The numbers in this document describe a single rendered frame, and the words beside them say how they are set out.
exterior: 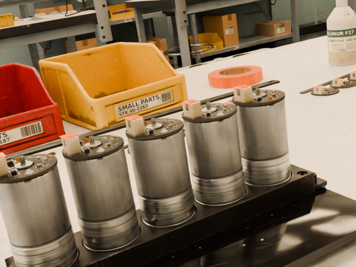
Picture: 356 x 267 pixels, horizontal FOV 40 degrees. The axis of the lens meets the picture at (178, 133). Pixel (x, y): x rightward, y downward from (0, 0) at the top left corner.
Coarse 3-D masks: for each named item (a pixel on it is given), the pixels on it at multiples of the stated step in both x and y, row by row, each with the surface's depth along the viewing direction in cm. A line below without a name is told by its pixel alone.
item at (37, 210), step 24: (24, 168) 18; (0, 192) 18; (24, 192) 18; (48, 192) 18; (24, 216) 18; (48, 216) 18; (24, 240) 18; (48, 240) 19; (72, 240) 20; (24, 264) 19; (48, 264) 19; (72, 264) 19
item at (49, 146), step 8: (272, 80) 26; (216, 96) 25; (224, 96) 24; (160, 112) 23; (168, 112) 23; (176, 112) 23; (144, 120) 23; (104, 128) 22; (112, 128) 22; (120, 128) 22; (80, 136) 21; (88, 136) 21; (48, 144) 21; (56, 144) 21; (24, 152) 20; (32, 152) 20
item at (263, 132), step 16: (256, 96) 23; (240, 112) 23; (256, 112) 23; (272, 112) 23; (240, 128) 23; (256, 128) 23; (272, 128) 23; (240, 144) 24; (256, 144) 23; (272, 144) 23; (256, 160) 23; (272, 160) 23; (288, 160) 24; (256, 176) 24; (272, 176) 24; (288, 176) 24
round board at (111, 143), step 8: (96, 136) 21; (104, 136) 21; (112, 136) 21; (80, 144) 20; (104, 144) 20; (112, 144) 20; (120, 144) 20; (64, 152) 20; (88, 152) 19; (96, 152) 19; (104, 152) 19; (112, 152) 19
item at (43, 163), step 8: (8, 160) 19; (32, 160) 19; (40, 160) 19; (48, 160) 19; (56, 160) 19; (32, 168) 18; (40, 168) 18; (48, 168) 18; (0, 176) 18; (8, 176) 18; (16, 176) 18; (24, 176) 18; (32, 176) 18
